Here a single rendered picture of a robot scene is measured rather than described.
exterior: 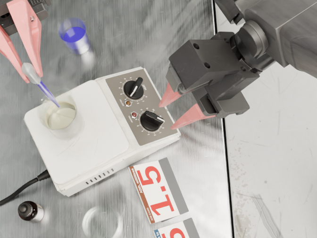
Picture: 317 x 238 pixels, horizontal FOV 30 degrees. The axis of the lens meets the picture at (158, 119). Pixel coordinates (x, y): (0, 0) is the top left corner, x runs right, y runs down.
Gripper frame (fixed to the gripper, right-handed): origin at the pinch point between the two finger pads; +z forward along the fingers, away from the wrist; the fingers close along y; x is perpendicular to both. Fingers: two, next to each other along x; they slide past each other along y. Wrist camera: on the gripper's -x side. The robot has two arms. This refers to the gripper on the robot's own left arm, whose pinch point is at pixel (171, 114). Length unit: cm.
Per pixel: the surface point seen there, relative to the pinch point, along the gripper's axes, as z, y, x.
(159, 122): 5.7, -1.5, 4.5
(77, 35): 11.6, -21.4, 4.0
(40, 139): 16.3, -6.6, -8.4
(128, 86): 7.3, -8.8, 3.8
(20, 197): 27.8, -2.5, -6.8
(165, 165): 10.8, 3.6, 7.5
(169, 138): 7.2, 0.8, 6.6
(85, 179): 15.4, 1.1, -4.6
